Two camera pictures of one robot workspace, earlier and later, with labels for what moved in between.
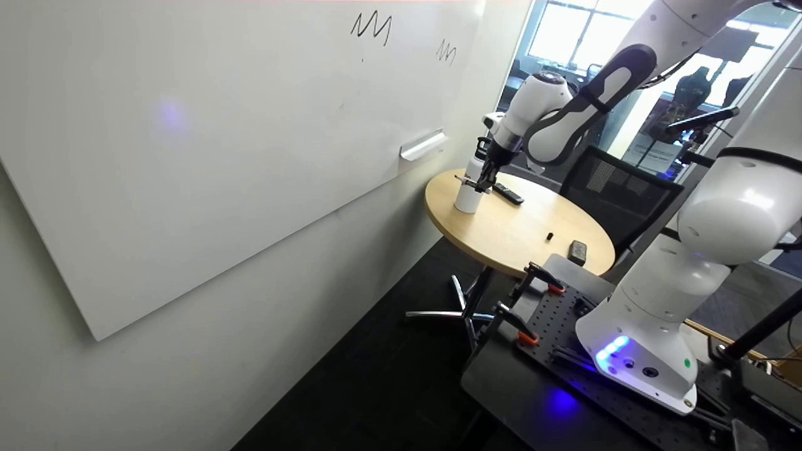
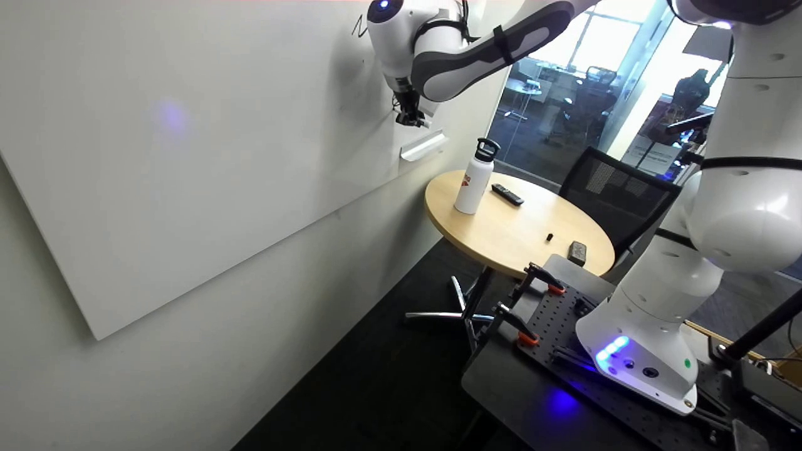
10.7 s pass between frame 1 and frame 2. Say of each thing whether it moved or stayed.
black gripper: moved
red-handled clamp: stayed
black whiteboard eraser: stayed
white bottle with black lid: stayed
